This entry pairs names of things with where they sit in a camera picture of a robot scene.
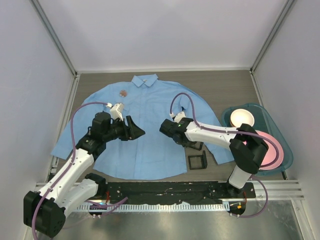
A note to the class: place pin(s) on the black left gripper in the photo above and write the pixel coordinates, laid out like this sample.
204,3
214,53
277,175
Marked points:
127,128

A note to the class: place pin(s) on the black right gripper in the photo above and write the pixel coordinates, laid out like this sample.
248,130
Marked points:
191,144

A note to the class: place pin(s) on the blue button-up shirt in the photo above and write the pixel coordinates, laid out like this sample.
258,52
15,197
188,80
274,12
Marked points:
149,102

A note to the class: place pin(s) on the pink blossom round brooch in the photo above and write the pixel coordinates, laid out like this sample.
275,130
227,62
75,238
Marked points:
123,93

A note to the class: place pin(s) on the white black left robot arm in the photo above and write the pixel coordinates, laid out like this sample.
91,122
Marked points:
46,210

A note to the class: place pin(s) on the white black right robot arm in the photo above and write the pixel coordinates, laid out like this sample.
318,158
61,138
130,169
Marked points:
247,147

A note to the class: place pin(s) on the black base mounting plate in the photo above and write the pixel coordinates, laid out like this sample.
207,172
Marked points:
173,192

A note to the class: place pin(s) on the white bowl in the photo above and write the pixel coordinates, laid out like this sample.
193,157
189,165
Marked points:
241,116

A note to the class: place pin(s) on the pink plate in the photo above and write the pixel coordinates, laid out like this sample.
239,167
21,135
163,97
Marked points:
271,153

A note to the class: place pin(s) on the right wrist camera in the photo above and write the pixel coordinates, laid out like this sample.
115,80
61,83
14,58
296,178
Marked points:
178,117

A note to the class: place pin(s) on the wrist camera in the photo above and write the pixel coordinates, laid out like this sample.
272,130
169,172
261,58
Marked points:
115,111
178,117

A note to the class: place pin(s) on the black square frame upper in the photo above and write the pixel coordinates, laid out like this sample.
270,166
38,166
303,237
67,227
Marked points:
195,146

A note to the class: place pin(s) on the black square frame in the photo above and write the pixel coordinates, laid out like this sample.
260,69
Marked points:
195,146
198,162

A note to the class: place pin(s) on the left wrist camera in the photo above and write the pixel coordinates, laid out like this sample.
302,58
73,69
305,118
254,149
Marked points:
115,111

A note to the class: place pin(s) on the black square frame lower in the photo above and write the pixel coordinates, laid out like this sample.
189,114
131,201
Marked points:
198,162

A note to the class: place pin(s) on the white slotted cable duct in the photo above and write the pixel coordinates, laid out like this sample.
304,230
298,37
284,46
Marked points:
145,208

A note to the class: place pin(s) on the aluminium frame rail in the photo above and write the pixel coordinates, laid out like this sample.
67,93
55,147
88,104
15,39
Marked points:
276,190

